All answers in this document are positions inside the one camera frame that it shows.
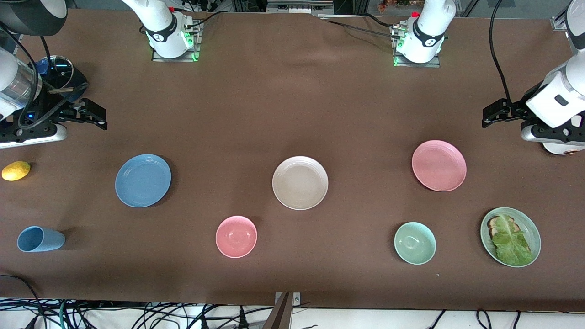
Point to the pink bowl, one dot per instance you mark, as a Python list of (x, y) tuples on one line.
[(236, 236)]

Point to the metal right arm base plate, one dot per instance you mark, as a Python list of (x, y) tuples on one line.
[(176, 59)]

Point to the aluminium profile bar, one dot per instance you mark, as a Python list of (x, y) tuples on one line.
[(560, 22)]

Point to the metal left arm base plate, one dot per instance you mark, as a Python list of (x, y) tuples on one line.
[(416, 65)]

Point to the mint green plate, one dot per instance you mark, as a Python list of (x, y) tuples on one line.
[(525, 224)]

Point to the mint green bowl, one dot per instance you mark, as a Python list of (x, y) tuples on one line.
[(415, 243)]

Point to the dark camera stand pole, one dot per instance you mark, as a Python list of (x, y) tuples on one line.
[(281, 315)]

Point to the blue plate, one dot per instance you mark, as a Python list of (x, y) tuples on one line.
[(143, 180)]

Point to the toasted bread slice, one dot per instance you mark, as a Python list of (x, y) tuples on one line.
[(492, 223)]

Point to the beige plate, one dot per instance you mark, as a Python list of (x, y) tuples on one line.
[(300, 183)]

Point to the pink plate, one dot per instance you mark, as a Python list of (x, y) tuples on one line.
[(438, 165)]

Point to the green lettuce leaf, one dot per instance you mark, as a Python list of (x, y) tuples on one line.
[(512, 246)]

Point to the small metal bracket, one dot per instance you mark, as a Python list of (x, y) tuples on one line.
[(297, 299)]

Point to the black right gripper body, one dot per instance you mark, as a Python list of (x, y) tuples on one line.
[(49, 109)]

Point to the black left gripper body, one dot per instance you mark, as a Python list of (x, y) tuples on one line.
[(519, 109)]

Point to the orange artificial flowers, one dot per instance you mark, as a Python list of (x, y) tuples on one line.
[(395, 3)]

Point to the aluminium frame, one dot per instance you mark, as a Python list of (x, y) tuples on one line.
[(299, 7)]

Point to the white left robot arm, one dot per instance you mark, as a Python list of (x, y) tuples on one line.
[(429, 27)]

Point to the yellow lemon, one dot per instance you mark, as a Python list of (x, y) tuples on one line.
[(16, 171)]

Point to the white toaster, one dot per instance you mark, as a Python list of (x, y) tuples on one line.
[(560, 149)]

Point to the blue cup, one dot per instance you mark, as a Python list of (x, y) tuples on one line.
[(43, 240)]

